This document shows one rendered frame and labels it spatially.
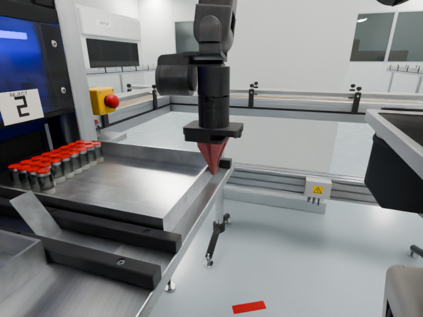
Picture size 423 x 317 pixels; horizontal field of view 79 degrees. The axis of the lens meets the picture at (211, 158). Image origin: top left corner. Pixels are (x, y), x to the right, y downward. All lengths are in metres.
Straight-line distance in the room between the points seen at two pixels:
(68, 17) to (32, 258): 0.55
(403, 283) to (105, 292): 0.41
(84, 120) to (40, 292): 0.50
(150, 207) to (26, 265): 0.18
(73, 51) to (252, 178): 1.06
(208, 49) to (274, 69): 1.47
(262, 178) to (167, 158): 0.89
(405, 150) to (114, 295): 0.31
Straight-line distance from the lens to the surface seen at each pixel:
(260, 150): 2.01
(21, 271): 0.36
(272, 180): 1.44
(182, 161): 0.60
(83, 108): 0.76
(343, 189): 1.46
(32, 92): 0.66
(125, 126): 1.09
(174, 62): 0.48
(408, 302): 0.49
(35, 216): 0.43
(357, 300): 1.62
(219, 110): 0.45
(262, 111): 1.31
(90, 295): 0.33
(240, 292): 1.49
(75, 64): 0.75
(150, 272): 0.30
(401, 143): 0.29
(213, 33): 0.44
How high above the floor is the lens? 1.11
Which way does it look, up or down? 21 degrees down
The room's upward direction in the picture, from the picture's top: straight up
